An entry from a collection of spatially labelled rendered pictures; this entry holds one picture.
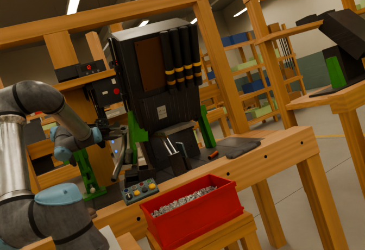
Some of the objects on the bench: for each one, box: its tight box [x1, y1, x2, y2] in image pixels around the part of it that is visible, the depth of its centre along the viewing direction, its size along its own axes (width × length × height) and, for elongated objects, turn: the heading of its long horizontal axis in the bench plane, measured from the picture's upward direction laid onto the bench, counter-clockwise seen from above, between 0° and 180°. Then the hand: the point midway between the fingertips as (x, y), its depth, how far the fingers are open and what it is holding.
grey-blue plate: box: [176, 142, 192, 170], centre depth 151 cm, size 10×2×14 cm, turn 100°
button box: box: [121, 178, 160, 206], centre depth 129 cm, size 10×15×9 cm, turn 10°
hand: (124, 131), depth 156 cm, fingers closed on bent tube, 3 cm apart
